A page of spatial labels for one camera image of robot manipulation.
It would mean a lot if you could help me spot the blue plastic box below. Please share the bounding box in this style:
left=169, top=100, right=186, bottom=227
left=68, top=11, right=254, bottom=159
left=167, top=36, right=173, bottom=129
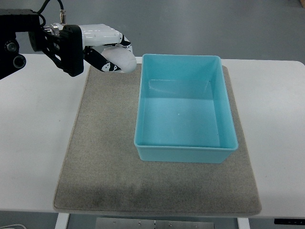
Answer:
left=134, top=54, right=238, bottom=164

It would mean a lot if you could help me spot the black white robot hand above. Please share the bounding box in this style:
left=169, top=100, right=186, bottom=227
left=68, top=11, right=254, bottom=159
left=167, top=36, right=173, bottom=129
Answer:
left=49, top=23, right=133, bottom=77

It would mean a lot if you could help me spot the grey felt mat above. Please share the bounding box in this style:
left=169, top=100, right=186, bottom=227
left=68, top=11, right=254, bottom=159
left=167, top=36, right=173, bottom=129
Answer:
left=53, top=66, right=262, bottom=217

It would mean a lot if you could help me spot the white cable on floor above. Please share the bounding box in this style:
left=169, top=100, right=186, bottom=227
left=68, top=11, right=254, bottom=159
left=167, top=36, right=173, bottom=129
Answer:
left=0, top=223, right=27, bottom=229

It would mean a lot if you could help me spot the black table control panel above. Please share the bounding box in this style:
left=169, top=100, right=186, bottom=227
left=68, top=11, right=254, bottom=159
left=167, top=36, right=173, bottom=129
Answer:
left=274, top=219, right=305, bottom=226

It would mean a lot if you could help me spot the metal plate under table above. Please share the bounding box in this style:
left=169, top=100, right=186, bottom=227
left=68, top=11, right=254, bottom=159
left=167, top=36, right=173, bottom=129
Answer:
left=95, top=218, right=215, bottom=229

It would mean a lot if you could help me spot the white bunny toy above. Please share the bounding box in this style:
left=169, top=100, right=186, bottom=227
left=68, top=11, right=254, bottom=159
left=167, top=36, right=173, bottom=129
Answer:
left=101, top=46, right=137, bottom=73

